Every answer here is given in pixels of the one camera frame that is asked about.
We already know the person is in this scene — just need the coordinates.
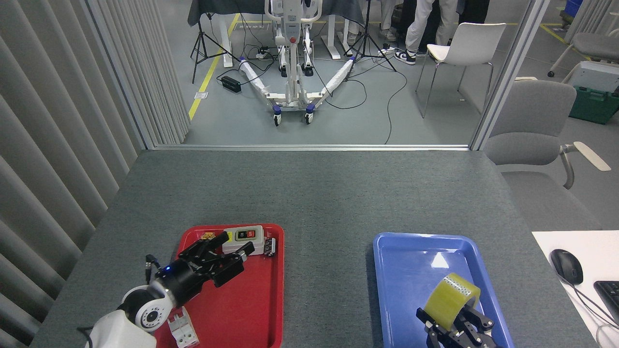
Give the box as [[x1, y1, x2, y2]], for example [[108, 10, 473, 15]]
[[394, 0, 458, 66]]

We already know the black keyboard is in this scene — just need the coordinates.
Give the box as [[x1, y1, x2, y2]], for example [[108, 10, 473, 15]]
[[593, 281, 619, 325]]

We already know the grey office chair with armrest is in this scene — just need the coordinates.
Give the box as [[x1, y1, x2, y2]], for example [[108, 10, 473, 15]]
[[484, 80, 612, 232]]

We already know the red plastic tray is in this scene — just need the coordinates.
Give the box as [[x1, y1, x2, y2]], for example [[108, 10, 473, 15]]
[[155, 223, 285, 348]]

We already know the grey two-button switch box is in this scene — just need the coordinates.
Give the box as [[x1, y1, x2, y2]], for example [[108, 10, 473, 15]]
[[222, 225, 265, 256]]

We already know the dark table with white legs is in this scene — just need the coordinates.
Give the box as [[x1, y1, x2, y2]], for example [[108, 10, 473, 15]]
[[188, 0, 366, 68]]

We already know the black mouse cable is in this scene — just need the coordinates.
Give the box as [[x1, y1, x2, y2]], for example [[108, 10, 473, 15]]
[[556, 275, 619, 330]]

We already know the white plastic chair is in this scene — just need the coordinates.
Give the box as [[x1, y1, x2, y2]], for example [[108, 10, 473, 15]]
[[416, 22, 507, 119]]

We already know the white circuit breaker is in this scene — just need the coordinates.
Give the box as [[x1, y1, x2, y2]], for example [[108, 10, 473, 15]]
[[167, 306, 200, 348]]

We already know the white stand on wheels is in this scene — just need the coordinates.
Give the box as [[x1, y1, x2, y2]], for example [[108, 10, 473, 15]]
[[238, 0, 356, 127]]

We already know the black tripod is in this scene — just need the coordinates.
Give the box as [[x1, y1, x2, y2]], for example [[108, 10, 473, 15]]
[[190, 0, 241, 84], [344, 0, 397, 73]]

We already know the grey chair with metal legs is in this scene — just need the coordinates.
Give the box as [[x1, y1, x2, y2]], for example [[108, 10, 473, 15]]
[[547, 28, 619, 78]]

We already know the yellow tape roll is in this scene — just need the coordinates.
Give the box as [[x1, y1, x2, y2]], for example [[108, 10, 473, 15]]
[[424, 273, 481, 332]]

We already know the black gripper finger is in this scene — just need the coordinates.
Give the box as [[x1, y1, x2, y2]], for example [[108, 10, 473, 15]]
[[416, 308, 458, 348], [454, 302, 501, 348], [178, 231, 231, 272], [205, 241, 256, 289]]

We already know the white desk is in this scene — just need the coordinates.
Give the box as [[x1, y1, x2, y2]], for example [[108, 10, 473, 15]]
[[532, 231, 619, 348]]

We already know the long black floor cable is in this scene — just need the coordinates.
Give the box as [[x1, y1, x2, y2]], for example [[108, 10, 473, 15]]
[[384, 60, 409, 145]]

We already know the grey box on bin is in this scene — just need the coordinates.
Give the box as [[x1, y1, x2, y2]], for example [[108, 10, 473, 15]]
[[562, 61, 619, 93]]

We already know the black computer mouse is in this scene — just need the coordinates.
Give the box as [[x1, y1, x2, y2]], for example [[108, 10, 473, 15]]
[[550, 249, 584, 285]]

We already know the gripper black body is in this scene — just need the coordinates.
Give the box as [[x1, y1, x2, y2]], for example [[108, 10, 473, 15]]
[[155, 258, 204, 308]]

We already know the blue plastic tray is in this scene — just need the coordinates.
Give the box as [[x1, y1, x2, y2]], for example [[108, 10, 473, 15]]
[[373, 232, 516, 348]]

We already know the grey ribbed partition panel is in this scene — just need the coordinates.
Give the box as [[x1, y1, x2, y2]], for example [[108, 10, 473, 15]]
[[0, 0, 192, 348]]

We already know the silver post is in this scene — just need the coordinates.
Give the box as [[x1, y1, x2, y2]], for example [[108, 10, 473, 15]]
[[469, 0, 552, 151]]

